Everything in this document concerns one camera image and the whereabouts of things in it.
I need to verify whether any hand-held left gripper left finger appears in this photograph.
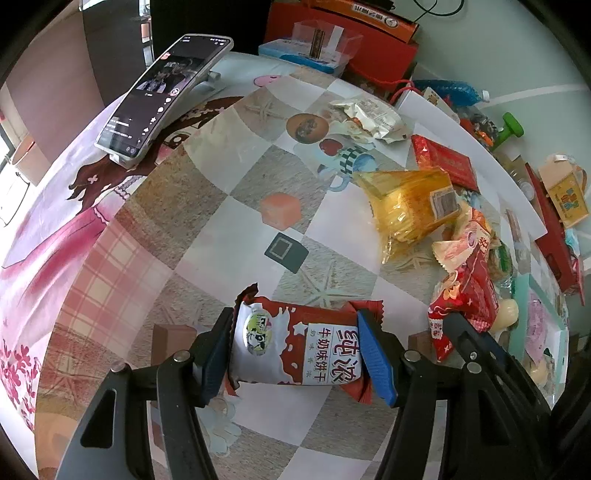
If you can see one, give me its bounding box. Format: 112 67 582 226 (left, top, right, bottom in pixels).
54 307 235 480

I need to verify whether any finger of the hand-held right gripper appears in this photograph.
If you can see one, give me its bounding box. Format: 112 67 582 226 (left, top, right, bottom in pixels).
444 313 513 386
485 335 555 416

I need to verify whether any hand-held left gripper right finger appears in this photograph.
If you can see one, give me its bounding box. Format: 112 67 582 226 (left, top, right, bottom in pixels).
357 308 540 480

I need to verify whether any red snack packet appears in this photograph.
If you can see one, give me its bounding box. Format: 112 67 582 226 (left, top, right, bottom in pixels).
427 251 502 365

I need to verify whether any pink snack packet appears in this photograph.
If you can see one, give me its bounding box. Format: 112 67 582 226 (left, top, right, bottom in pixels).
526 295 557 356

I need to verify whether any teal tray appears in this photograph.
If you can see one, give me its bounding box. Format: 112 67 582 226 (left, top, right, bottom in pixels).
508 272 571 398

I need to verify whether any brown white biscuit packet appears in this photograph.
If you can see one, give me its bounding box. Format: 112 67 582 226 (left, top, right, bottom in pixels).
224 283 385 406

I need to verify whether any red gold-print pack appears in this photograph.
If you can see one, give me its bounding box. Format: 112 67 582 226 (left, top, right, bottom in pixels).
411 135 479 192

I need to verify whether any pale yellow jelly cup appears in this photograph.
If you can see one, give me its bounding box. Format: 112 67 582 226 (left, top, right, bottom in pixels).
489 298 519 333

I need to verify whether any green cookie packet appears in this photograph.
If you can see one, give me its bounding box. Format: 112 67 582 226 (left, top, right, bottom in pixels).
487 240 515 287

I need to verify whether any cream orange snack packet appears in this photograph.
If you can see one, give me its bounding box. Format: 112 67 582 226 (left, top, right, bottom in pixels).
431 203 497 273

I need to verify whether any red flat gift box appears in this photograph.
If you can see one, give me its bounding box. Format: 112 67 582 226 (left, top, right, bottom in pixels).
524 164 587 308

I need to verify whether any yellow snack packet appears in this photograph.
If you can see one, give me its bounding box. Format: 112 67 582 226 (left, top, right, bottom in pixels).
353 168 461 264

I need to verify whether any clear plastic bottle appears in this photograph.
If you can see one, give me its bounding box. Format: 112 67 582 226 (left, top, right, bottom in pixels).
503 154 539 199

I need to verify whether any green dumbbell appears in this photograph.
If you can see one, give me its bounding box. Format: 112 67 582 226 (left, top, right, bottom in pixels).
492 112 526 151

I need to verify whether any black cartoon pouch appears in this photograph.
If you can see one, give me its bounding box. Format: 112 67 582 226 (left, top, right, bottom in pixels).
462 111 497 137

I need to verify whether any crumpled silver wrapper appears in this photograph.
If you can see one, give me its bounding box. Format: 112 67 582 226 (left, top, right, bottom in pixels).
329 98 411 145

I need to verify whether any white dragon-print card box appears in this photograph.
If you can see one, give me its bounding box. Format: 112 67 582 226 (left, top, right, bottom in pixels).
422 88 451 109

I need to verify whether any blue water bottle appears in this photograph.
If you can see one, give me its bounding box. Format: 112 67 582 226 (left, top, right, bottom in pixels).
413 79 491 109

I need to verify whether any black smartphone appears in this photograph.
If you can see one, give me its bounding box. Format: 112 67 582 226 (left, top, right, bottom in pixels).
95 33 234 163

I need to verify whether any grey phone stand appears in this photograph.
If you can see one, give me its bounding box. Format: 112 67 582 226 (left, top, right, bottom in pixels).
108 69 222 169

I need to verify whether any brown cabinet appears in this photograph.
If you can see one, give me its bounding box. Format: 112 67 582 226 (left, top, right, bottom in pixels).
0 9 153 222

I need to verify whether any blue tissue box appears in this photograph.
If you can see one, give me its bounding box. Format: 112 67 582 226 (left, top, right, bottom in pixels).
257 39 352 77

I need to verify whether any orange box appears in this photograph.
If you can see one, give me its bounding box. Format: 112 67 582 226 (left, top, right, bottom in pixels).
302 0 421 44

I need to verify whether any large black panel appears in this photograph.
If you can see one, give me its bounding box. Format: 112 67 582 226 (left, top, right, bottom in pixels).
150 0 273 54

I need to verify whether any beige gift box with handle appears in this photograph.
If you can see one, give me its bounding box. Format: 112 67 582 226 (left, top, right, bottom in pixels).
538 154 589 229

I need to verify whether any black cable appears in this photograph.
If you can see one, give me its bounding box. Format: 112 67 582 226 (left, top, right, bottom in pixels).
411 0 465 17

